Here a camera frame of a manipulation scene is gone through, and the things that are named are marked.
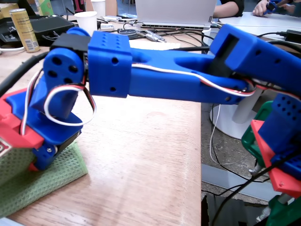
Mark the bare person hand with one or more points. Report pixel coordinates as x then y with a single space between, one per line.
259 8

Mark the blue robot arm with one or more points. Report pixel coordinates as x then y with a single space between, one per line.
164 84

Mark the black round disc stack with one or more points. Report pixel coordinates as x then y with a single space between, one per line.
128 33

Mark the person dark sleeved arm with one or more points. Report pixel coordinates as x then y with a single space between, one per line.
225 8

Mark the black electronic box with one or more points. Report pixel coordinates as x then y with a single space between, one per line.
51 26

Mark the white flat sheet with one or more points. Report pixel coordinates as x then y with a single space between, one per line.
7 222

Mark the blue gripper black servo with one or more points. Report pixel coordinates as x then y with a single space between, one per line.
44 154

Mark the green table clamp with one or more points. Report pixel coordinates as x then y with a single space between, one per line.
282 212
249 141

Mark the yellow drink can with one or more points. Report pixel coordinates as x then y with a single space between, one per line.
24 30

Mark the grey laptop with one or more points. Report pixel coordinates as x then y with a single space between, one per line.
174 11

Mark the foil wrapped connector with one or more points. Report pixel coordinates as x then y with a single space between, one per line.
154 36

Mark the red robot base plate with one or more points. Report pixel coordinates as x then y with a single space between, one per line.
282 183

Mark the white paper cup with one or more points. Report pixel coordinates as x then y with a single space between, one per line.
85 22
98 8

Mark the black adapter with plug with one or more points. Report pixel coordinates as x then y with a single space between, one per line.
292 35

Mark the white keyboard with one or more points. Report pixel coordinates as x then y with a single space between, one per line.
162 46

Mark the flat silver device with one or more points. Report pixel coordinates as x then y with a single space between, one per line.
113 18

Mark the small silver device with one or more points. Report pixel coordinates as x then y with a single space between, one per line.
107 27

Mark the green waffle cloth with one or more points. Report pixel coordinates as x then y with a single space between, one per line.
47 181

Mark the green yellow carton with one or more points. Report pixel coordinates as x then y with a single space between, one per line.
44 7

